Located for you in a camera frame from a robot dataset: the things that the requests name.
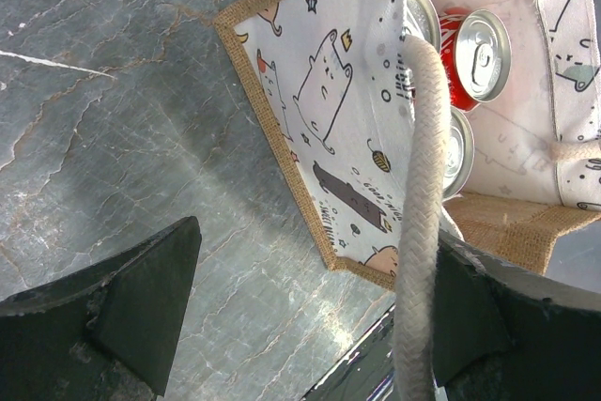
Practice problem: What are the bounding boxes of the red cola can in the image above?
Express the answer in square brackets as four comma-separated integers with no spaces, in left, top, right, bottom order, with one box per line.
[439,7,512,112]
[405,0,441,53]
[443,106,474,199]

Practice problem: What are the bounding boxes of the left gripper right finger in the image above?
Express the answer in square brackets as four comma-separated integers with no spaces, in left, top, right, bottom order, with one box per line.
[434,232,600,400]

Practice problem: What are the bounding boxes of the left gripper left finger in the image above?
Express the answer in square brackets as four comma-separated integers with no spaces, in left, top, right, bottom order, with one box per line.
[1,216,202,400]

